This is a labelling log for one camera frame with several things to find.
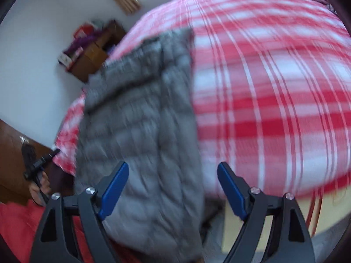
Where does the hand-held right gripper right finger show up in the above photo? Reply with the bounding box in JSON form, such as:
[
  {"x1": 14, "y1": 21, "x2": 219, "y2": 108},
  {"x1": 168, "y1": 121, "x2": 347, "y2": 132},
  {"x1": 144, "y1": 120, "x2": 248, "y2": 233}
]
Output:
[{"x1": 217, "y1": 162, "x2": 316, "y2": 263}]

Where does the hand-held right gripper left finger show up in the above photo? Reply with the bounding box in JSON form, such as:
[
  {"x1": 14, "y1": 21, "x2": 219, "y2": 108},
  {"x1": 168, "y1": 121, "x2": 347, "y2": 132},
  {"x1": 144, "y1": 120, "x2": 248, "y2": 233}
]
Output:
[{"x1": 30, "y1": 161, "x2": 130, "y2": 263}]

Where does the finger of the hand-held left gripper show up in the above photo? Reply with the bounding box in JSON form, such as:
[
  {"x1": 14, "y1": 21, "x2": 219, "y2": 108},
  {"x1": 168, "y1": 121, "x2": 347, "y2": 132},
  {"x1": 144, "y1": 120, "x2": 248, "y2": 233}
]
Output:
[{"x1": 23, "y1": 148, "x2": 60, "y2": 182}]

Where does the grey puffer jacket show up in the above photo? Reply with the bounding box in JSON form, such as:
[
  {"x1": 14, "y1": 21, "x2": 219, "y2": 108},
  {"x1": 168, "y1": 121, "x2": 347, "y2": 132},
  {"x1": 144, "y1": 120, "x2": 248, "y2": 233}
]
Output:
[{"x1": 75, "y1": 27, "x2": 205, "y2": 261}]

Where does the person's left hand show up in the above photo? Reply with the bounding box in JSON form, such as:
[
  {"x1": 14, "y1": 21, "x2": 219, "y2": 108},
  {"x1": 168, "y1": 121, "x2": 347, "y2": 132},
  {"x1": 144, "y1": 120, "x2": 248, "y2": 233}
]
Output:
[{"x1": 29, "y1": 175, "x2": 52, "y2": 206}]

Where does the red garment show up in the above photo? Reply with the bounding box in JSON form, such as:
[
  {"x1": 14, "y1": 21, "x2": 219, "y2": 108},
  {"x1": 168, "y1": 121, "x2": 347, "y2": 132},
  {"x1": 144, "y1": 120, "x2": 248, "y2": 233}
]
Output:
[{"x1": 0, "y1": 201, "x2": 143, "y2": 263}]

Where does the red plaid bed sheet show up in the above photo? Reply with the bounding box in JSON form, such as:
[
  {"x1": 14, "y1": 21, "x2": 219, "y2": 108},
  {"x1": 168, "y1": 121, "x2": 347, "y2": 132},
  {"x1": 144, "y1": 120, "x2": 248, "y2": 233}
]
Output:
[{"x1": 53, "y1": 0, "x2": 351, "y2": 201}]

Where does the white box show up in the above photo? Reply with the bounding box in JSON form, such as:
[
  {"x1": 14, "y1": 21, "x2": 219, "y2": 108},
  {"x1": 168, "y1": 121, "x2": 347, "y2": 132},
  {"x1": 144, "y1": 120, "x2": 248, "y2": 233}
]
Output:
[{"x1": 57, "y1": 48, "x2": 83, "y2": 69}]

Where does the brown wooden desk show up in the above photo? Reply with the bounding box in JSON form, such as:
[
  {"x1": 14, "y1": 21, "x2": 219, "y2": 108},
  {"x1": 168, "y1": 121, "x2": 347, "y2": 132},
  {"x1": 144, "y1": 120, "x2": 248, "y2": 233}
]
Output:
[{"x1": 68, "y1": 19, "x2": 127, "y2": 84}]

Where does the purple cloth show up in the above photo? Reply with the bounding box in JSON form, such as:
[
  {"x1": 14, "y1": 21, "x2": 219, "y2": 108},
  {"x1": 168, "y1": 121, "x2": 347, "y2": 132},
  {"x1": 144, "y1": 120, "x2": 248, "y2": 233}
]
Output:
[{"x1": 64, "y1": 31, "x2": 102, "y2": 56}]

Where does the red box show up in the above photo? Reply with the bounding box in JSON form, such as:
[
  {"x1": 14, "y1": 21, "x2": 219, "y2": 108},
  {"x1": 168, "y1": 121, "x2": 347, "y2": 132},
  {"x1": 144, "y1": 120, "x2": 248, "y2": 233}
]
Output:
[{"x1": 73, "y1": 25, "x2": 94, "y2": 39}]

